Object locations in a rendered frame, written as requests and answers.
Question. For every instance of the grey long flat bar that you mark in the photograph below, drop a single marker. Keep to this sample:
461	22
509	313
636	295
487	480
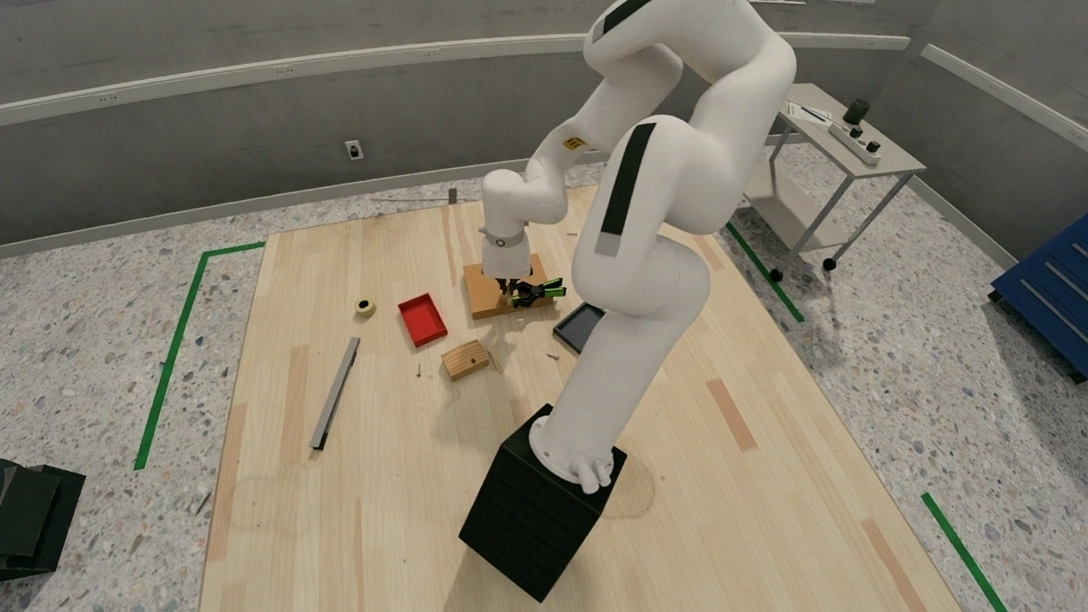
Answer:
327	415

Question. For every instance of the red open tray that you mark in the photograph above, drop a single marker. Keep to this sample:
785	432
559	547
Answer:
422	320

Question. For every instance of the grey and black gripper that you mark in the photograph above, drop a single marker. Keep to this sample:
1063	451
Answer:
506	263

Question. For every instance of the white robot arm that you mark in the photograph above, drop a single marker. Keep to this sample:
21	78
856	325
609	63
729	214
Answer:
696	171

